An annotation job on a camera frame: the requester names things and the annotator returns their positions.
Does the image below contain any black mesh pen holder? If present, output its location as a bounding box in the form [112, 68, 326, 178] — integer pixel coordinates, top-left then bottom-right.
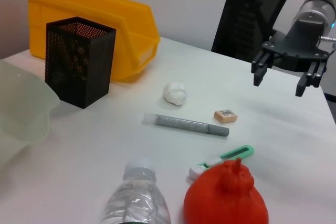
[45, 16, 117, 110]

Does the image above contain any clear water bottle green label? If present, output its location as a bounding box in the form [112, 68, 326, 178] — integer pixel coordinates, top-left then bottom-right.
[98, 157, 171, 224]

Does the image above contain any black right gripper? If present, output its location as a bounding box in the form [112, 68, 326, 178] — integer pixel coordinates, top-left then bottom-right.
[251, 19, 336, 97]

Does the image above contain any black office chair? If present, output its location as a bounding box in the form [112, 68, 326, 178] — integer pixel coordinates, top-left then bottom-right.
[211, 0, 302, 61]

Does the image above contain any red-orange toy orange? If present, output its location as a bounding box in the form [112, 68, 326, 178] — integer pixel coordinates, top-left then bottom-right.
[183, 157, 269, 224]

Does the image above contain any translucent green wavy fruit bowl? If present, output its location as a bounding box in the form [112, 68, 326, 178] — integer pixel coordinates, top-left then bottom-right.
[0, 59, 60, 172]

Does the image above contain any beige eraser with barcode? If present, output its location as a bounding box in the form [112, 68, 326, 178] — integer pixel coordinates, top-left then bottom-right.
[214, 108, 238, 124]

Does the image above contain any mint green utility knife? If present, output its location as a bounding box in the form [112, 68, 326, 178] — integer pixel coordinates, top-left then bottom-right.
[188, 144, 255, 182]

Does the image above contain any yellow plastic storage bin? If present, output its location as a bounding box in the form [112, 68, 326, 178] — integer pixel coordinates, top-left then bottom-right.
[22, 0, 161, 83]

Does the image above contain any white paper ball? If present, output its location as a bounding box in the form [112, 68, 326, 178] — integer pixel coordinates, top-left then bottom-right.
[162, 81, 186, 107]

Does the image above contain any grey glitter marker pen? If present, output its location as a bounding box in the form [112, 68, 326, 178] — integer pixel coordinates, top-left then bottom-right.
[143, 113, 230, 137]

